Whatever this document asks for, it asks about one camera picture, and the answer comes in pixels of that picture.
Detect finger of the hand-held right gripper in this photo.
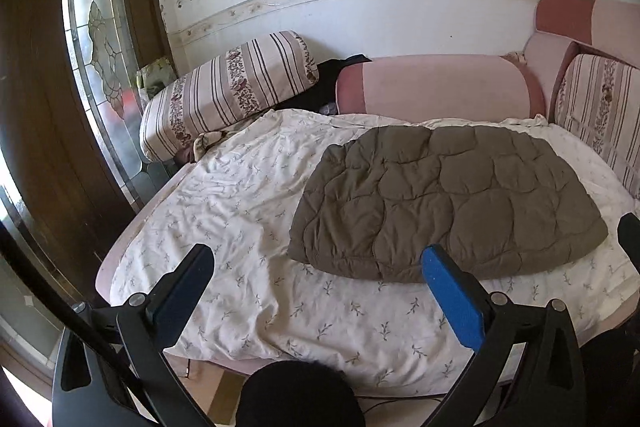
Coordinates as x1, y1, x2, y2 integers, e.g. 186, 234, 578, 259
617, 212, 640, 264

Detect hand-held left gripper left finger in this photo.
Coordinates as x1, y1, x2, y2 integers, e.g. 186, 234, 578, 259
50, 243, 217, 427

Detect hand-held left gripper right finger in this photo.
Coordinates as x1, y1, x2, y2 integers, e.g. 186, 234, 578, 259
420, 243, 584, 427

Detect olive quilted hooded jacket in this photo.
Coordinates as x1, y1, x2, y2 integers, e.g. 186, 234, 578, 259
287, 124, 610, 284

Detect white floral bed sheet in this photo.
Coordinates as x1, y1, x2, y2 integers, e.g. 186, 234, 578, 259
107, 109, 640, 400

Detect cardboard piece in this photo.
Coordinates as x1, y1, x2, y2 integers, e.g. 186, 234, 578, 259
209, 372, 253, 427

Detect striped floral back cushion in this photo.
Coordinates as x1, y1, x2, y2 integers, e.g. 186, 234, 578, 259
552, 53, 640, 200

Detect patterned beige cloth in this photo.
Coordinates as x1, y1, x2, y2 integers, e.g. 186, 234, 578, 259
192, 130, 236, 158

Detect black round fuzzy thing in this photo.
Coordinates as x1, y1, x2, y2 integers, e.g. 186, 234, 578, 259
235, 359, 366, 427

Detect striped floral pillow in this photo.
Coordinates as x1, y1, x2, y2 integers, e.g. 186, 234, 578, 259
140, 30, 321, 164

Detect pink bolster cushion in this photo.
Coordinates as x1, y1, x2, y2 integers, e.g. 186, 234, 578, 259
335, 54, 546, 120

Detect green floral bag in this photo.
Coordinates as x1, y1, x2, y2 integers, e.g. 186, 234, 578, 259
136, 57, 176, 100

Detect pink sofa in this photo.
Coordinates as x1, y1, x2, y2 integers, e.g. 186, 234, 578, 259
95, 0, 640, 403

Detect black cloth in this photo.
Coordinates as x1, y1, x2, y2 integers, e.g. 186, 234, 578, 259
272, 53, 373, 112

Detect wooden door with glass panes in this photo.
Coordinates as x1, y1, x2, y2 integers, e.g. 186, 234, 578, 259
0, 0, 176, 308

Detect black cable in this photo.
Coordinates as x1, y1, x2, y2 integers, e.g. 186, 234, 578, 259
0, 222, 166, 427

